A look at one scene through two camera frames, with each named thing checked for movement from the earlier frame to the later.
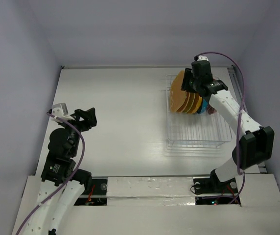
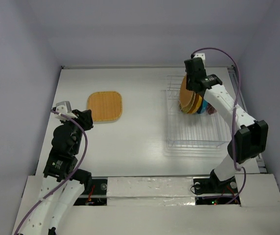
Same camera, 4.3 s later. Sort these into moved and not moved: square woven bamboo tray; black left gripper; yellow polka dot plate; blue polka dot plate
Moved: square woven bamboo tray
Not moved: black left gripper; yellow polka dot plate; blue polka dot plate
